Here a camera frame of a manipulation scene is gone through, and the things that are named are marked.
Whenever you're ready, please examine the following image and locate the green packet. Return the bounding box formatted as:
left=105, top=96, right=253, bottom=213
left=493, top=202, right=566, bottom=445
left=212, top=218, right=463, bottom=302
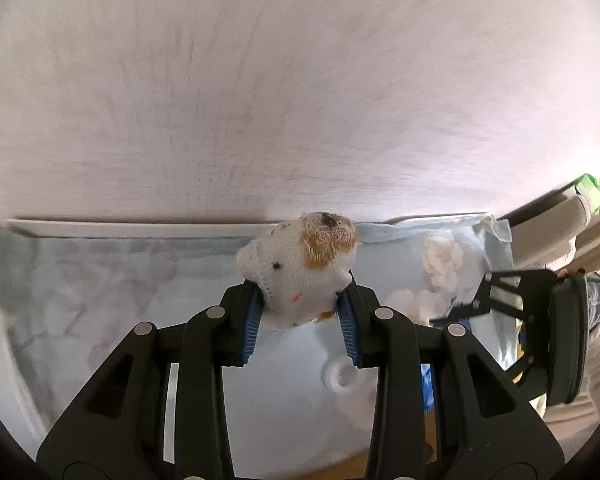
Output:
left=575, top=173, right=600, bottom=211

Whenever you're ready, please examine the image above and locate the desktop with floral tablecloth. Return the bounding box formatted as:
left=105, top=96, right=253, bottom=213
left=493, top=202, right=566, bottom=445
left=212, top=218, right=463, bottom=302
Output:
left=0, top=215, right=518, bottom=473

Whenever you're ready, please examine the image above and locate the beige sofa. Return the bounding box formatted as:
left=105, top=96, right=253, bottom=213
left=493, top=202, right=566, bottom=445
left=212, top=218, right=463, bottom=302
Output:
left=500, top=187, right=600, bottom=271

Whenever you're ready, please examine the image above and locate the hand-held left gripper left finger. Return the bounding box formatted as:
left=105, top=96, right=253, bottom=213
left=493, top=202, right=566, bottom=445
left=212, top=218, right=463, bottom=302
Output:
left=36, top=282, right=263, bottom=480

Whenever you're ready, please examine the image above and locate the white and brown plush toy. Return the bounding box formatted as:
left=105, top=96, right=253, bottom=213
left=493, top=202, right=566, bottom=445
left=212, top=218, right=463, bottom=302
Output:
left=236, top=211, right=359, bottom=331

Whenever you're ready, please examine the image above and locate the cardboard box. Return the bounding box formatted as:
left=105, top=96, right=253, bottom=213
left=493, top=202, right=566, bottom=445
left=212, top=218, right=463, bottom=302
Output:
left=235, top=410, right=438, bottom=480

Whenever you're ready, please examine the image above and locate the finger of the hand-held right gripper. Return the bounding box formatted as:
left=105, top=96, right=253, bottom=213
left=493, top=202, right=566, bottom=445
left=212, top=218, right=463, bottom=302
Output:
left=509, top=317, right=551, bottom=401
left=428, top=269, right=551, bottom=326

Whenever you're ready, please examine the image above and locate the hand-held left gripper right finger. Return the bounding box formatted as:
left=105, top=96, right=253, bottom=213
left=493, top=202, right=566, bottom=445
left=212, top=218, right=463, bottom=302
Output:
left=337, top=282, right=566, bottom=480

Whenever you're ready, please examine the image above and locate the blue tissue packet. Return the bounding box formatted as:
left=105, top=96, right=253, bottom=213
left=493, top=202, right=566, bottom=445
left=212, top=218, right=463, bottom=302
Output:
left=420, top=364, right=436, bottom=413

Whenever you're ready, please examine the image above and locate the yellow soft item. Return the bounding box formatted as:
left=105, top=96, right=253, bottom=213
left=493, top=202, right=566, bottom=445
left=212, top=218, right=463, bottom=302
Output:
left=510, top=327, right=528, bottom=378

